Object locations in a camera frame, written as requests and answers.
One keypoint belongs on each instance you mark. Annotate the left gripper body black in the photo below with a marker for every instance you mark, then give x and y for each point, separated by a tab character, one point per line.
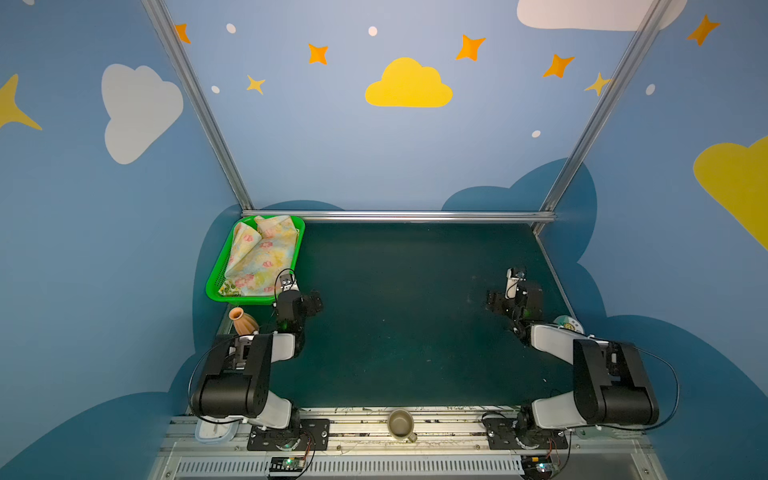
309	303

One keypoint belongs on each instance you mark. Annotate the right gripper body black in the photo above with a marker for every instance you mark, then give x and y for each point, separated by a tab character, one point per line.
498	302

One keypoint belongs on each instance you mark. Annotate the pastel floral skirt pink flowers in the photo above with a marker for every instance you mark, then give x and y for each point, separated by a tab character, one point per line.
257	255

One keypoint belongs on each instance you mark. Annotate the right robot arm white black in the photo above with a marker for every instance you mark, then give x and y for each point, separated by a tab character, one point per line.
610	385

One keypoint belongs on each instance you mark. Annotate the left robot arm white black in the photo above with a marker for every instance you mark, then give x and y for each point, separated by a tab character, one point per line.
234	384

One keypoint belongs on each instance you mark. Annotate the tape roll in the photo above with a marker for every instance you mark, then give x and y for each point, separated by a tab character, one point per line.
569	323

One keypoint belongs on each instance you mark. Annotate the terracotta ribbed vase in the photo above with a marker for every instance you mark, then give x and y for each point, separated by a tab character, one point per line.
243	323

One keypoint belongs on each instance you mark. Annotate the green plastic basket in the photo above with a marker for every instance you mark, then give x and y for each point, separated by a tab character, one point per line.
284	281

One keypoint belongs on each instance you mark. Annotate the white square clock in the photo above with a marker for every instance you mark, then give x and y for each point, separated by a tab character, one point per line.
213	433

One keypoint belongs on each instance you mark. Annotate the left green circuit board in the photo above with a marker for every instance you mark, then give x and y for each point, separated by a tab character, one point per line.
289	467

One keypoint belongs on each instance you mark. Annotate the green circuit board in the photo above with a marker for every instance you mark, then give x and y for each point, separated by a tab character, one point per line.
289	467
538	468

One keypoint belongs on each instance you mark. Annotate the olive ceramic mug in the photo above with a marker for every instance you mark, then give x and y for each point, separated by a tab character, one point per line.
401	426

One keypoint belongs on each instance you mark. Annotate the right green circuit board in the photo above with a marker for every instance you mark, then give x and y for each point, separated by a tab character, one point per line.
538	468

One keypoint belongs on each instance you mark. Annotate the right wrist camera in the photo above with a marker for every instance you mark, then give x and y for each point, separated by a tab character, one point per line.
514	277

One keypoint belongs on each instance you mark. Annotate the aluminium frame back rail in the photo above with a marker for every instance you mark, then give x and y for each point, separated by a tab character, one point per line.
411	216

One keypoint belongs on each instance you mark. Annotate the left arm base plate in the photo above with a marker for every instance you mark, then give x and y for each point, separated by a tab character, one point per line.
312	434

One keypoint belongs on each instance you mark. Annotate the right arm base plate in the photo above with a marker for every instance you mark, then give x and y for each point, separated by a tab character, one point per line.
506	434

